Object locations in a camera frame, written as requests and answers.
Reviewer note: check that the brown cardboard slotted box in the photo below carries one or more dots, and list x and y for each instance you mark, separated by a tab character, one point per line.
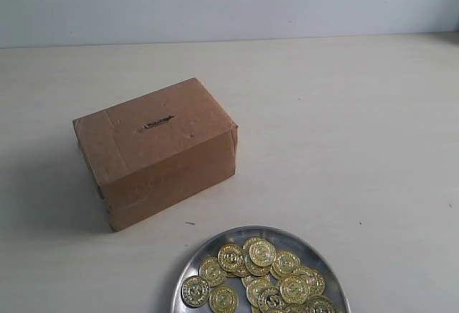
152	152

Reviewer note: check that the gold coin top left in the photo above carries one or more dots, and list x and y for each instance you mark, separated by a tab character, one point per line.
231	257

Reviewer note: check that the gold coin top centre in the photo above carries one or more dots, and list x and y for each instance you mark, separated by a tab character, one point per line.
262	253

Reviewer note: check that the gold coin upper left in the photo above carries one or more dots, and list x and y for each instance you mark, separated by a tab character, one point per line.
212	272

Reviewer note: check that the round steel plate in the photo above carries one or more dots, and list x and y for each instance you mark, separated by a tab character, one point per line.
281	240

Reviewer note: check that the gold coin right of top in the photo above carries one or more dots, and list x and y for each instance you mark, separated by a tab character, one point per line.
284	264

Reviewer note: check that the gold coin far left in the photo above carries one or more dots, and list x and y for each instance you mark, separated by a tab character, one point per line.
195	291

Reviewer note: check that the gold coin lower left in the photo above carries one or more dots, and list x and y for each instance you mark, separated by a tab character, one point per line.
223	299

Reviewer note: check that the gold coin centre right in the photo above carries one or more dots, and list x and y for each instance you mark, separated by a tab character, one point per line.
294	289

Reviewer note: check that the dark faced gold coin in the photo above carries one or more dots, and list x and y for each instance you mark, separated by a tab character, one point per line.
270	298

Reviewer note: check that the gold coin bottom right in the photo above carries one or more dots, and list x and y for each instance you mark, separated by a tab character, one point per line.
319	304

